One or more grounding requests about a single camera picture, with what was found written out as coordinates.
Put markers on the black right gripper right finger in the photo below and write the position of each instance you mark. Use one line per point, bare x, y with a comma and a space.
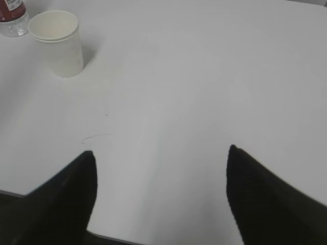
267, 210

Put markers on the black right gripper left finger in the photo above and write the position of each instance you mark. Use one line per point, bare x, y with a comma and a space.
58, 211

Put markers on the white paper cup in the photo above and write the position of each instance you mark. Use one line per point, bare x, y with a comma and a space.
57, 33

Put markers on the clear water bottle red label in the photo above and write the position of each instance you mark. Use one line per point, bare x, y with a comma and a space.
14, 18

